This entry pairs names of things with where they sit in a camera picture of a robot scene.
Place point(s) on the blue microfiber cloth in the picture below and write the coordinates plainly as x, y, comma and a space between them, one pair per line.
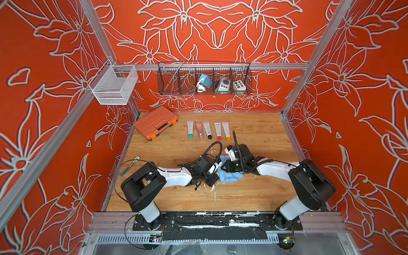
225, 176

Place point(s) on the white button box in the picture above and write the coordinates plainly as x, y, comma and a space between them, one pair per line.
239, 87

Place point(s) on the pink cap toothpaste tube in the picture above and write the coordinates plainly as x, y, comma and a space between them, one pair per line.
218, 128

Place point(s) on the black wire basket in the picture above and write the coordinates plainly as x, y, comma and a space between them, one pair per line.
185, 78

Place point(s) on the orange tool case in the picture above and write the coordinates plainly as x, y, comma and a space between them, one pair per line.
155, 122

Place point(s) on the teal white charger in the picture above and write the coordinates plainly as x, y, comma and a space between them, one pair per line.
204, 83

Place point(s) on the green cap toothpaste tube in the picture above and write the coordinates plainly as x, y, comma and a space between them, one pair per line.
190, 125

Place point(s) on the ratchet wrench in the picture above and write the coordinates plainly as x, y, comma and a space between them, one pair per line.
136, 159

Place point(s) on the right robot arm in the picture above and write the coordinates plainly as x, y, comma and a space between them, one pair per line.
313, 188

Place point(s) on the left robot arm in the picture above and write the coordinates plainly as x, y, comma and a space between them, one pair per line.
142, 187

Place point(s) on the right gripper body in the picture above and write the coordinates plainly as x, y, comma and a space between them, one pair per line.
236, 166

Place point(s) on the white round dial device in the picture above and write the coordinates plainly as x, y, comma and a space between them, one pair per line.
223, 85

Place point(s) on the orange cap toothpaste tube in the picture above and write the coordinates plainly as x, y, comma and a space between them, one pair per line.
226, 129

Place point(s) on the pink translucent tube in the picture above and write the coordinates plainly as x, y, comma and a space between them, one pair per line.
199, 129

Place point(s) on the black cap white tube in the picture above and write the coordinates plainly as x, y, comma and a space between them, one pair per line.
208, 130

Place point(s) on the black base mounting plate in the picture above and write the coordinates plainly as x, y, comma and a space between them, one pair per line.
216, 226

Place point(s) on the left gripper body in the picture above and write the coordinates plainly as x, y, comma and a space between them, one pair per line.
208, 178

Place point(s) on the clear plastic bin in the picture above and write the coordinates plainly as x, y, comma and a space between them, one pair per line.
114, 88

